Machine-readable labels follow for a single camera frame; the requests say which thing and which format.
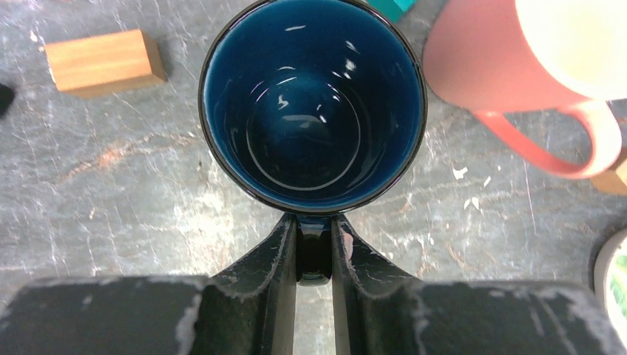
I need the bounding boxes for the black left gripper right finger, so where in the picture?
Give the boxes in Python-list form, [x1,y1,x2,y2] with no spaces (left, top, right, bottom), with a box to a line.
[331,215,626,354]

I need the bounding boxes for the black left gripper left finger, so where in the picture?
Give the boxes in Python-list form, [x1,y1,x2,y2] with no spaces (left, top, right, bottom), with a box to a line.
[1,214,297,354]

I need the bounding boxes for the dark blue mug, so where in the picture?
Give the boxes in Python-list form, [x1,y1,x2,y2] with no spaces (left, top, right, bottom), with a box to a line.
[197,1,427,285]

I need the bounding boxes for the pink mug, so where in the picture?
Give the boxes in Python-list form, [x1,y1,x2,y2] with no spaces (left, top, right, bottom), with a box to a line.
[422,1,626,179]

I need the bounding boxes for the floral white tray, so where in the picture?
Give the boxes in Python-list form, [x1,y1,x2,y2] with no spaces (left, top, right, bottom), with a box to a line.
[592,229,626,342]

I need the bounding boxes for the small tan wooden cube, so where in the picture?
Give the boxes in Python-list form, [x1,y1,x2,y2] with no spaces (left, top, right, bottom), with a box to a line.
[590,146,626,196]

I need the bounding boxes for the orange wooden block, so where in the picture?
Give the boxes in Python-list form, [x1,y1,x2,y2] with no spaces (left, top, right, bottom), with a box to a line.
[44,29,167,98]

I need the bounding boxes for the teal rectangular block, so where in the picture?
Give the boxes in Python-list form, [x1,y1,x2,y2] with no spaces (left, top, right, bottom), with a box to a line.
[367,0,416,22]

